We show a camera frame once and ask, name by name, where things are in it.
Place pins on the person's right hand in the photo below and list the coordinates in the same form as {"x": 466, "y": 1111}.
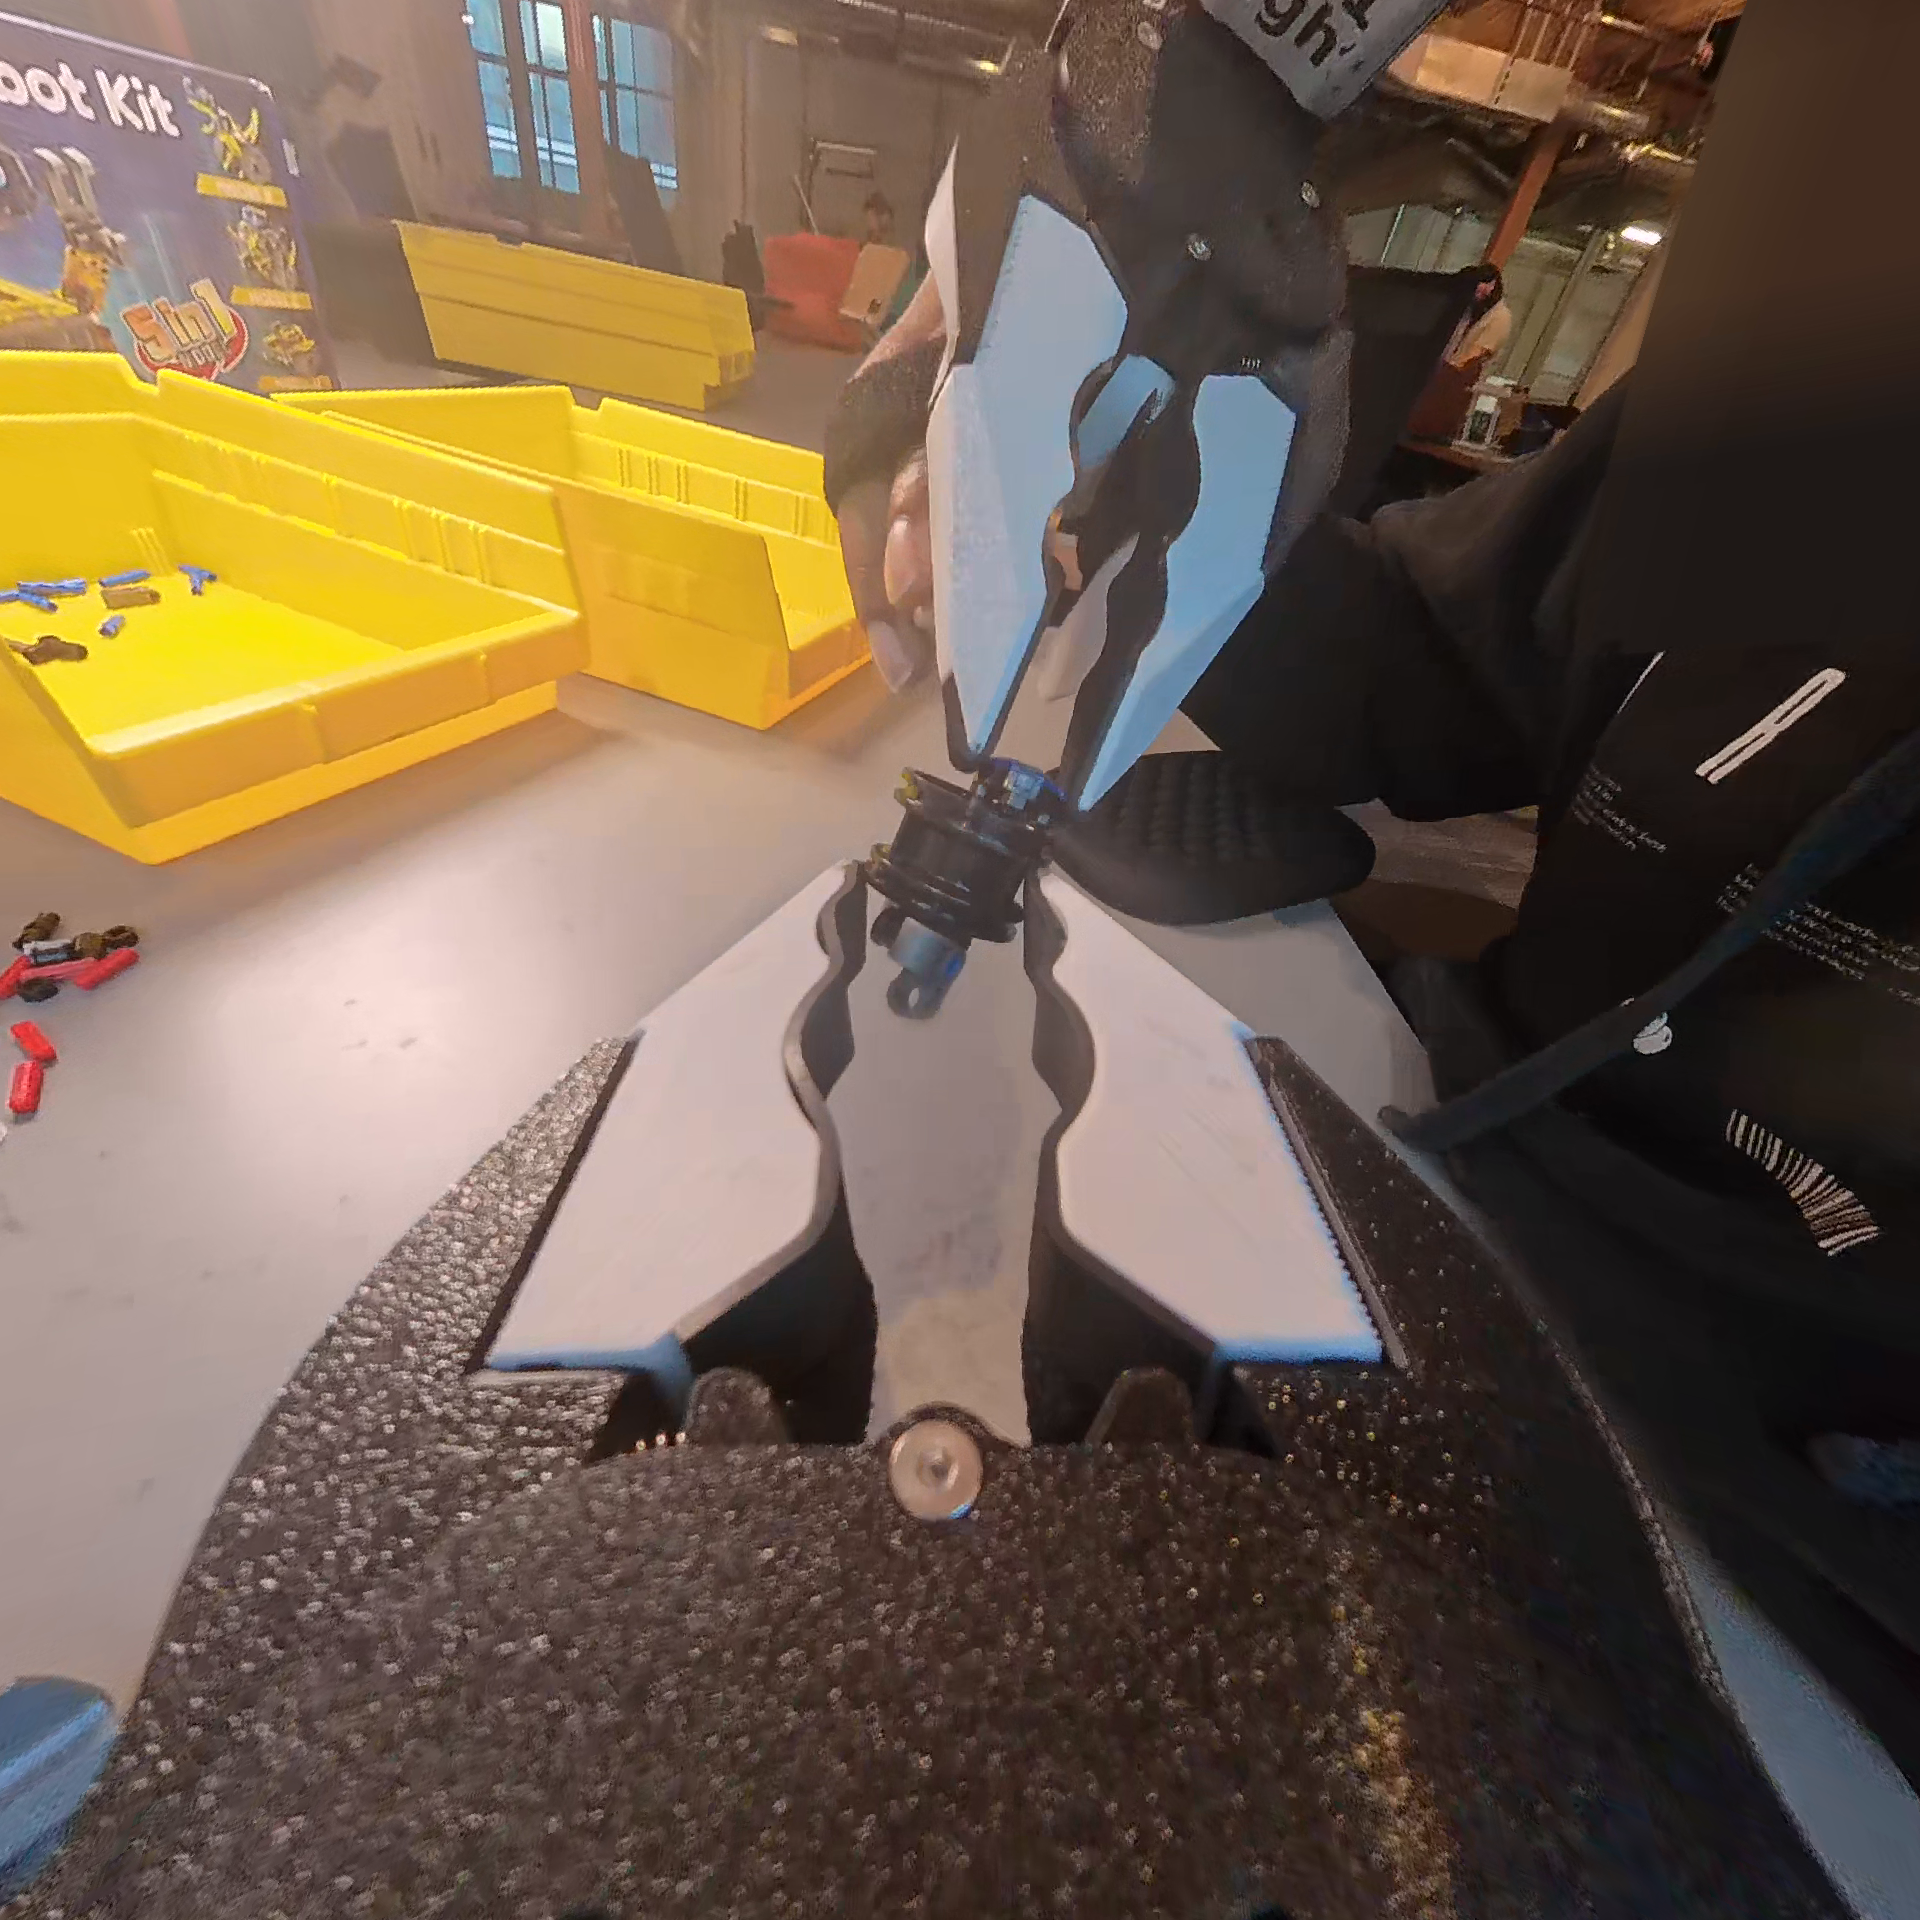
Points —
{"x": 900, "y": 570}

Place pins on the large paned window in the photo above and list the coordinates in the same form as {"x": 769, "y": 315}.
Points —
{"x": 570, "y": 90}

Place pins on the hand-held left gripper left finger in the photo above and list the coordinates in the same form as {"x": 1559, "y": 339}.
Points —
{"x": 674, "y": 1184}

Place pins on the person in black hoodie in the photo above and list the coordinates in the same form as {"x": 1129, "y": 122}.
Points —
{"x": 1725, "y": 975}

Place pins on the pile of small brick pieces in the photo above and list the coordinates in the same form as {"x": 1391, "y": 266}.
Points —
{"x": 53, "y": 961}

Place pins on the blue robot kit box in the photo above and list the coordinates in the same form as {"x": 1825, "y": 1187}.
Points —
{"x": 121, "y": 225}

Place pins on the cluster of blue brick pins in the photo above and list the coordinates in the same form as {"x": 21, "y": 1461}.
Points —
{"x": 121, "y": 592}

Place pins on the black chair armrest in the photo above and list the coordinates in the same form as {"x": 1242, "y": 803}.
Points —
{"x": 1214, "y": 840}

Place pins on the grey desk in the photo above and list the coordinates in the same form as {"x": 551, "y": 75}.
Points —
{"x": 375, "y": 1124}

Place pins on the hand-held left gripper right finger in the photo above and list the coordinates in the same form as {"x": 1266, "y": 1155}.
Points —
{"x": 1214, "y": 1184}

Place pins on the black toy wheel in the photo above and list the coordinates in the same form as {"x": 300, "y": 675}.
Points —
{"x": 953, "y": 862}

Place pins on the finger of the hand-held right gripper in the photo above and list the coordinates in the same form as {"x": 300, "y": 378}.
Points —
{"x": 998, "y": 494}
{"x": 1223, "y": 511}

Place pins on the yellow storage bin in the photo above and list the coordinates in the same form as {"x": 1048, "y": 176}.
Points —
{"x": 570, "y": 315}
{"x": 344, "y": 751}
{"x": 674, "y": 631}

